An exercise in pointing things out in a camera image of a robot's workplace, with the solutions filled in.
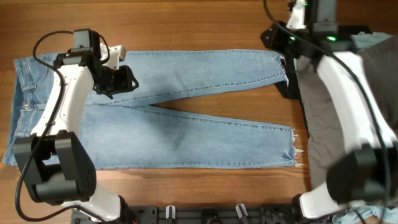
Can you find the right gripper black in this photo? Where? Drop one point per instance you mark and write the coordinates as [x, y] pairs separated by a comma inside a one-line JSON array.
[[276, 38]]

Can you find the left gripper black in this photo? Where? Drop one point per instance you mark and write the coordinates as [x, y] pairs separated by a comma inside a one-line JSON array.
[[125, 84]]

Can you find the light blue denim jeans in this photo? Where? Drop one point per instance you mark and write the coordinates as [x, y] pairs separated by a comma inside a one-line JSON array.
[[130, 130]]

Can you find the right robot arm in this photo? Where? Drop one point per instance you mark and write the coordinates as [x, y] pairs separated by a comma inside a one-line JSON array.
[[367, 172]]

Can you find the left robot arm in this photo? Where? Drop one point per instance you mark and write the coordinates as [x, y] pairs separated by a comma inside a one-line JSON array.
[[55, 168]]

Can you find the black garment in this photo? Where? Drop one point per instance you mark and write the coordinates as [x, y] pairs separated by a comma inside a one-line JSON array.
[[289, 88]]

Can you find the grey trousers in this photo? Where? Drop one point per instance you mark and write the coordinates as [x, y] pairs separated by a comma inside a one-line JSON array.
[[325, 144]]

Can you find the light blue shirt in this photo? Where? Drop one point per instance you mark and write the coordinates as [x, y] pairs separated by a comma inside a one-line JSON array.
[[379, 53]]

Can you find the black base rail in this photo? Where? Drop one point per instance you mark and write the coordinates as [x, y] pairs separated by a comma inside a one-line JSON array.
[[239, 214]]

